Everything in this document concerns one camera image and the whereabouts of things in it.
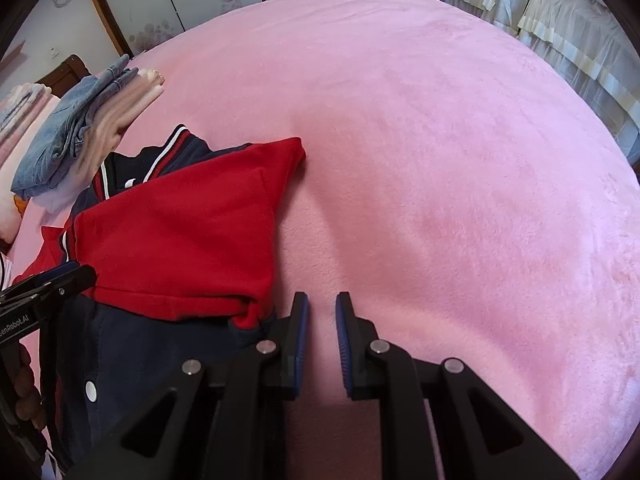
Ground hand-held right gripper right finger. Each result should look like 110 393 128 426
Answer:
334 291 581 480

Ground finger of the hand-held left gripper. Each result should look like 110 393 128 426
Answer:
0 261 97 313

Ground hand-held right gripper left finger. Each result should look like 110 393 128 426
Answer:
65 291 309 480

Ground red and navy jacket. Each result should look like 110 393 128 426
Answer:
12 125 308 480

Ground folded pale pink clothes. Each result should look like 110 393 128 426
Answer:
35 67 166 211

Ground person's left hand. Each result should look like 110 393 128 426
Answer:
12 345 46 431

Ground pink embroidered pillow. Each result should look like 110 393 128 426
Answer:
0 97 66 251

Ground folded blue jeans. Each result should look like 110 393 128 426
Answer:
10 54 138 200

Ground pink fleece blanket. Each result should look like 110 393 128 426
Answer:
0 0 640 480

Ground folded floral quilt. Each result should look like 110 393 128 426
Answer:
0 82 53 136

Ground dark wooden headboard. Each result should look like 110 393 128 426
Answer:
35 54 93 98

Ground wooden wall shelf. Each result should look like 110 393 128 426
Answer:
0 40 27 66

